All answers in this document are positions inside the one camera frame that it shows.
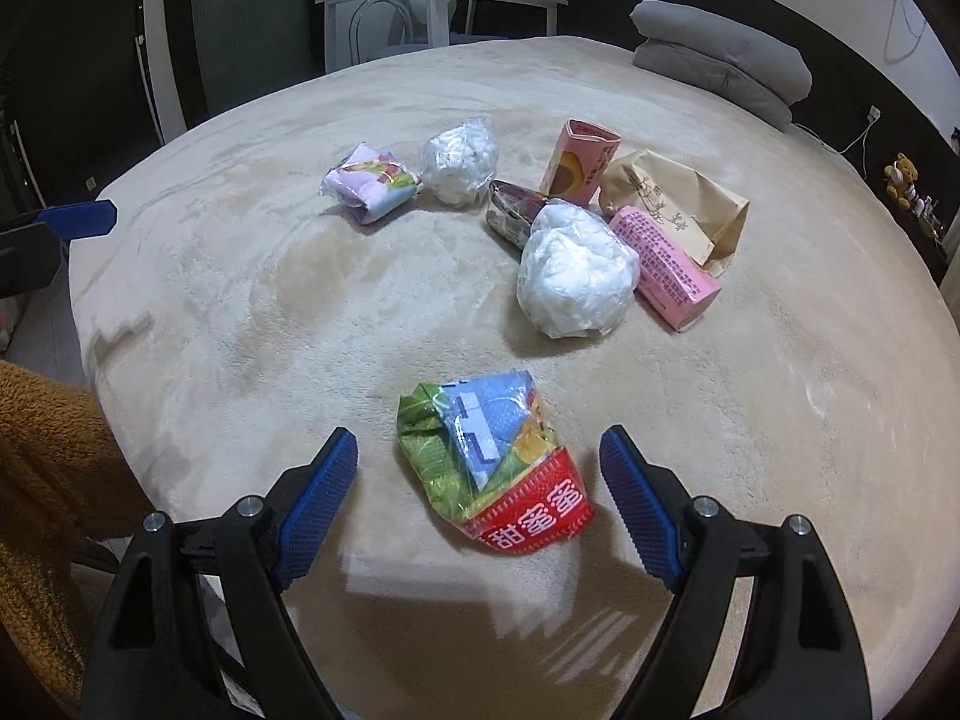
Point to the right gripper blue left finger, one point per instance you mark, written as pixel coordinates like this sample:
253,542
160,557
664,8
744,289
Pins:
307,498

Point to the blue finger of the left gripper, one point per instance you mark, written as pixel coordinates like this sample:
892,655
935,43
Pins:
80,220

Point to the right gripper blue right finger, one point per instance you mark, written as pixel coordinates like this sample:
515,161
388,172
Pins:
643,494

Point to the pink biscuit box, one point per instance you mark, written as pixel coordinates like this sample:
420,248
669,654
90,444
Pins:
670,281

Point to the green red snack bag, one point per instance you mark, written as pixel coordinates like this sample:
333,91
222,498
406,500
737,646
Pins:
490,463

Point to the brown fleece garment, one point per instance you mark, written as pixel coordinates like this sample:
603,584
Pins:
65,484

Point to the large crumpled white plastic ball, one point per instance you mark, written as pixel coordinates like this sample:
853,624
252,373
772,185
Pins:
576,278

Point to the dark glass door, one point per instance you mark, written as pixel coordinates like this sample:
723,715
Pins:
225,53

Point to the beige plush bed blanket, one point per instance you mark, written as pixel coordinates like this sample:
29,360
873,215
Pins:
235,316

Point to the pastel purple snack wrapper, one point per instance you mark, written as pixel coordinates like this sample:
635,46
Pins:
370,183

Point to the brown paper bag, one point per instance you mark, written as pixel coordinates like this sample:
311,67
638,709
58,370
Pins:
703,218

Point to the white metal chair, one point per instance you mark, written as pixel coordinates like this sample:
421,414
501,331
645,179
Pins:
378,26

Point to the dark maroon foil snack packet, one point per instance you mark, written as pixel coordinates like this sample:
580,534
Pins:
511,210

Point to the small crumpled white plastic ball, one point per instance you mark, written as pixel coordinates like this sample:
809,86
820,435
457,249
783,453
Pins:
457,165

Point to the upright pink biscuit carton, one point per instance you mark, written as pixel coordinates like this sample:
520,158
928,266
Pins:
581,155

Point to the brown teddy bear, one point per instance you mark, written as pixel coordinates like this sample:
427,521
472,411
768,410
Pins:
900,182

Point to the lower grey pillow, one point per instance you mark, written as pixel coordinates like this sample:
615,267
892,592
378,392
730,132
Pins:
726,81

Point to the grey pillow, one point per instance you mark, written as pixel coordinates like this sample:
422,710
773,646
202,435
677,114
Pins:
768,60
726,81

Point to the black headboard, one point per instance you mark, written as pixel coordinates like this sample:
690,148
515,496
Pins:
821,83

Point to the upper grey pillow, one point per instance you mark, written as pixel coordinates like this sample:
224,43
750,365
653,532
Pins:
768,60

